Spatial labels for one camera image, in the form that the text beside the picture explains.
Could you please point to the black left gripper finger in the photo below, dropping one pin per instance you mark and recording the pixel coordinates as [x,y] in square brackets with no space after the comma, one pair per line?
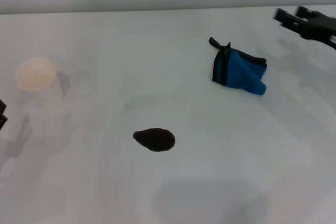
[2,108]

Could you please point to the white paper cup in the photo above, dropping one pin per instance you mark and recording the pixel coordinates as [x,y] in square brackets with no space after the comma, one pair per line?
[44,87]

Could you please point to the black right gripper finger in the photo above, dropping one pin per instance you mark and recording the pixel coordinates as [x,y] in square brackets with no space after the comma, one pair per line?
[291,20]
[307,13]

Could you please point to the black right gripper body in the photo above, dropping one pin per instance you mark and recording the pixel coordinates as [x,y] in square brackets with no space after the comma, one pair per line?
[320,28]

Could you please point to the blue rag with black trim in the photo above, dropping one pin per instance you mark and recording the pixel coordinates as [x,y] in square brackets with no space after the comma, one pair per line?
[241,73]

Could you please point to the black water stain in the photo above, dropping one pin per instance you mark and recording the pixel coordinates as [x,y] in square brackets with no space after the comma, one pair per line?
[155,140]

